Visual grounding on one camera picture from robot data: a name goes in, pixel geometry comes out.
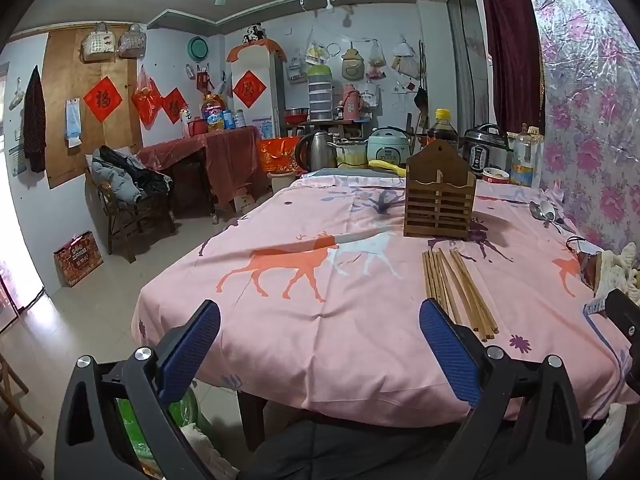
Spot bundle of wooden chopsticks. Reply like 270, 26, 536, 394
422, 247, 500, 343

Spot yellow clear plastic bag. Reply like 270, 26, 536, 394
305, 27, 327, 68

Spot stacked container green lid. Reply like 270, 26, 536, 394
306, 64, 333, 122

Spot maroon curtain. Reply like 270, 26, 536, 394
481, 0, 543, 136

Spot pale blue cloth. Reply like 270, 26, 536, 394
300, 166, 408, 188

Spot dark grey clothing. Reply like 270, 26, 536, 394
240, 417, 471, 480

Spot red diamond paper poster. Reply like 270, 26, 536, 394
161, 88, 188, 125
82, 76, 123, 122
233, 71, 267, 109

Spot orange cloth cover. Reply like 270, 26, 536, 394
226, 38, 286, 63

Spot cardboard box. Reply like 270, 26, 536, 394
232, 187, 256, 213

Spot white power bank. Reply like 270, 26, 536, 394
566, 236, 603, 261

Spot beige hanging bag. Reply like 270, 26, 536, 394
390, 55, 421, 81

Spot red plastic bag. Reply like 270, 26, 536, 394
131, 65, 163, 128

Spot wooden stool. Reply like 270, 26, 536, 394
0, 355, 43, 441

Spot grey black jackets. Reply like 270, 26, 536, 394
91, 146, 173, 206

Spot white handbag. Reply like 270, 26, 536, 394
81, 21, 117, 63

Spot white cloth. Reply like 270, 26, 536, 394
180, 422, 242, 480

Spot pale green rice cooker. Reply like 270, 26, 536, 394
367, 127, 413, 163

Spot floral plastic sheet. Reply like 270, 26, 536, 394
520, 0, 640, 271

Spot dark sauce bottle yellow cap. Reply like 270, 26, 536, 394
427, 108, 460, 153

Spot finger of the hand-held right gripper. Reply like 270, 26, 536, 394
604, 288, 640, 397

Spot yellow cooking oil jug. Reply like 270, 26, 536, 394
201, 92, 226, 133

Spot beige plastic bin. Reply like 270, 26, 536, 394
267, 171, 301, 193

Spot white refrigerator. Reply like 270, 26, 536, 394
231, 42, 287, 138

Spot steel electric kettle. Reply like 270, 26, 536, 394
295, 131, 337, 173

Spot clear plastic oil bottle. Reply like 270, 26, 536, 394
510, 124, 538, 187

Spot black silver pressure cooker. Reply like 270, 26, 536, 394
462, 124, 510, 177

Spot wooden side table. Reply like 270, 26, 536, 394
285, 117, 373, 141

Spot orange red gift bag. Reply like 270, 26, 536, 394
258, 136, 301, 174

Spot wooden chair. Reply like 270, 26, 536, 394
87, 160, 176, 263

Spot red gift box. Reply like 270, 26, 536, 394
53, 231, 104, 288

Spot wooden utensil holder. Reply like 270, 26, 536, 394
403, 139, 477, 240

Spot blue white hanging packet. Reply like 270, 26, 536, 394
64, 97, 83, 148

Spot clear bag red contents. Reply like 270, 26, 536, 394
367, 40, 387, 81

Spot red cloth covered table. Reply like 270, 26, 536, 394
137, 126, 261, 221

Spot white plastic bag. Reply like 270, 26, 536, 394
585, 415, 626, 480

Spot yellow ladle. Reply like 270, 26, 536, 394
368, 160, 407, 177

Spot cream knitted cloth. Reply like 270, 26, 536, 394
595, 242, 640, 311

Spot pink thermos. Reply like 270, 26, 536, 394
341, 84, 364, 121

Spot brown pouch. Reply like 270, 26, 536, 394
580, 254, 607, 292

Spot pink deer print tablecloth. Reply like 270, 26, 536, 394
131, 172, 640, 428

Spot beige hanging pocket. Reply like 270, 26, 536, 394
341, 44, 363, 80

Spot dark hanging coat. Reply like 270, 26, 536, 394
22, 65, 47, 173

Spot clear grey handbag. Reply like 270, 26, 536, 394
117, 22, 147, 60

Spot cream enamel pot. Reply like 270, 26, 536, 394
327, 140, 370, 168

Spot plywood wall board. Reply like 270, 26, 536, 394
42, 24, 146, 190

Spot green plastic item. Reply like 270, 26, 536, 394
115, 387, 202, 463

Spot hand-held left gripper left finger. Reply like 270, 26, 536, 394
54, 300, 222, 480

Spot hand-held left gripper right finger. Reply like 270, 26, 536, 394
419, 298, 588, 480

